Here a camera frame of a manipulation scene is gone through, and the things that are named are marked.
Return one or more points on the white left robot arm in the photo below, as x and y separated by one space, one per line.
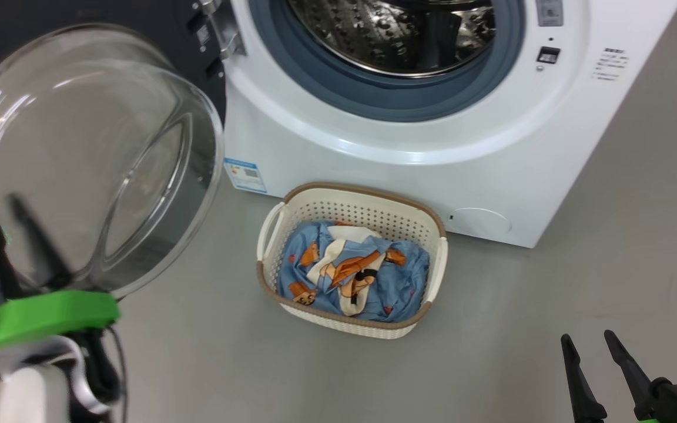
33 393

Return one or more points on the round white filter cover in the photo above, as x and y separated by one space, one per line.
479 221

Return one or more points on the grey rectangular plate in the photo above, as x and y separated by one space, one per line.
549 12

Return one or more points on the cream perforated laundry basket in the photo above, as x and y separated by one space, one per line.
362 208

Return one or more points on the blue energy label sticker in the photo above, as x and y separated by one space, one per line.
246 175

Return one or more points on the round glass washer door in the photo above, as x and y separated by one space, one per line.
80 147

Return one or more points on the blue cartoon print garment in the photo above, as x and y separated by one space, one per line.
406 282
338 270

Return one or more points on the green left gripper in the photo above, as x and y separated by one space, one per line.
44 314

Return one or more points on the white front-load washing machine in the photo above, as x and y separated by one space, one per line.
374 158

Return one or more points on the metal door hinge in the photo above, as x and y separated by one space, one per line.
224 29

